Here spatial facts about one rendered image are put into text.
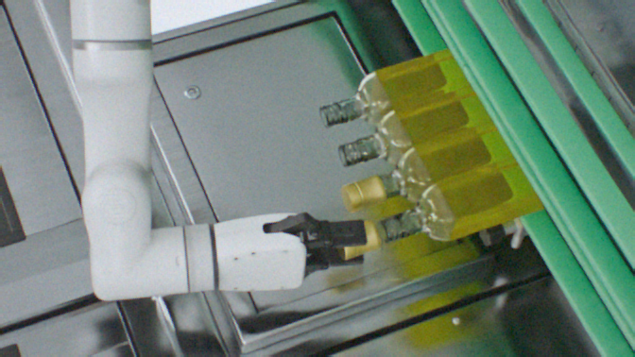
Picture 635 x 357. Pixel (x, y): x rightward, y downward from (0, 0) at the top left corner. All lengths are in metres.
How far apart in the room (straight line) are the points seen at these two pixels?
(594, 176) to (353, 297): 0.35
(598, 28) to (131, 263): 0.58
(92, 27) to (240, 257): 0.29
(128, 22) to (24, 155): 0.42
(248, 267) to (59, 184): 0.38
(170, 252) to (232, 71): 0.42
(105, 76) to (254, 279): 0.28
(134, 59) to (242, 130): 0.35
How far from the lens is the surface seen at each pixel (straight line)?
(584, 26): 1.46
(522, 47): 1.45
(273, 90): 1.71
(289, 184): 1.62
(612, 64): 1.44
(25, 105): 1.76
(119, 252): 1.37
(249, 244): 1.37
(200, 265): 1.38
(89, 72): 1.35
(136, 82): 1.37
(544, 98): 1.41
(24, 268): 1.62
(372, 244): 1.42
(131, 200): 1.34
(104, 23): 1.34
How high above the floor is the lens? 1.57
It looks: 15 degrees down
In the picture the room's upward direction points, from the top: 108 degrees counter-clockwise
